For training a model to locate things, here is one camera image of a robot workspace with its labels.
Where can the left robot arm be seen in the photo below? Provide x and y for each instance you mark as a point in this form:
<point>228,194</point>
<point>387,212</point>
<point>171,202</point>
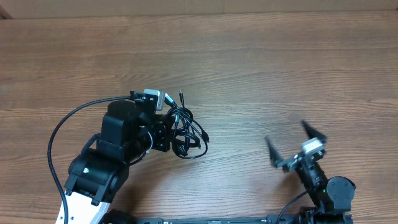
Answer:
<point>131,127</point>

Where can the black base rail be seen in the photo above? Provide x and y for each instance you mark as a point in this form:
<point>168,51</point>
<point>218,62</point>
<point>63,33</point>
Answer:
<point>224,220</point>

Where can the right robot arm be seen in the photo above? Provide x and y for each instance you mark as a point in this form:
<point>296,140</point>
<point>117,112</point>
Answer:
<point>331,197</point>

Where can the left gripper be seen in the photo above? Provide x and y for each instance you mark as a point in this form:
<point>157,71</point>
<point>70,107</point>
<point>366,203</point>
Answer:
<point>162,123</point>

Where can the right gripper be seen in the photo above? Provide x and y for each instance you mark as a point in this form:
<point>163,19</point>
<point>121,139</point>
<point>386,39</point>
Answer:
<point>275,159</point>

